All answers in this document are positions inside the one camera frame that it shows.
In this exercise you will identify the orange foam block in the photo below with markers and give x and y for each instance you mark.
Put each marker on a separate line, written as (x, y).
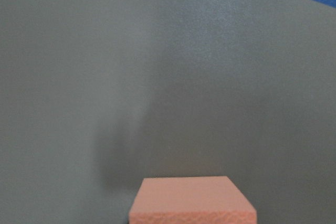
(214, 199)

